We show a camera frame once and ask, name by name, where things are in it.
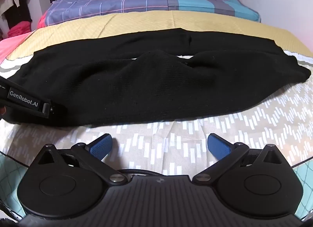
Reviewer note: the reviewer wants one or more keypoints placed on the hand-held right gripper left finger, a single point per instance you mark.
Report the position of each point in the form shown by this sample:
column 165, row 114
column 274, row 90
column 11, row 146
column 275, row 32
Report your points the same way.
column 101, row 145

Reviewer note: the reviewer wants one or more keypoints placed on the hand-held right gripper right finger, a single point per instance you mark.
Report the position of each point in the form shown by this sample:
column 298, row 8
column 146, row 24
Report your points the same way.
column 218, row 145

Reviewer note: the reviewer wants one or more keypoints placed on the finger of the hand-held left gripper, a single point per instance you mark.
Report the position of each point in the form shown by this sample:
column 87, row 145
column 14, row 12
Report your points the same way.
column 55, row 109

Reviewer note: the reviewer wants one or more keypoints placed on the black pants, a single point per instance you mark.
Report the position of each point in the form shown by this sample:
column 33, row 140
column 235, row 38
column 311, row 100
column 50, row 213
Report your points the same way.
column 146, row 90

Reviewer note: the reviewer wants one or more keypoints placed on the person's left hand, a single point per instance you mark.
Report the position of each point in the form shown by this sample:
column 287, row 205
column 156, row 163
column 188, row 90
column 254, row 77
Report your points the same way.
column 2, row 110

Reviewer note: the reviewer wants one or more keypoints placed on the beige dashed bedsheet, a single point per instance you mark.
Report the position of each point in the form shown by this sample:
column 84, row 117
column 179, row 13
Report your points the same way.
column 244, row 124

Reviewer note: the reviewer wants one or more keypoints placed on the pink bedsheet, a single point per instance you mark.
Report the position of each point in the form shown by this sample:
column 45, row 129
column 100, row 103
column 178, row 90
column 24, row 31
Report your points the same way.
column 12, row 48

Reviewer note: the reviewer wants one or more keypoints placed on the red folded cloth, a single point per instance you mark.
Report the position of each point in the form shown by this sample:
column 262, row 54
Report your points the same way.
column 19, row 30

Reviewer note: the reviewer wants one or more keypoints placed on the red cloth under quilt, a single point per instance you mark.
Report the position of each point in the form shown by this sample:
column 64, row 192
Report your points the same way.
column 42, row 21

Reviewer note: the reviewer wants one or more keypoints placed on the folded plaid quilt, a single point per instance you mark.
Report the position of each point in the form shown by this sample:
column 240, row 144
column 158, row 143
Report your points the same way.
column 110, row 4

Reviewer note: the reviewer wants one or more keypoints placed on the yellow patterned blanket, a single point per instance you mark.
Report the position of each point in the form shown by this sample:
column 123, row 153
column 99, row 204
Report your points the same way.
column 146, row 22

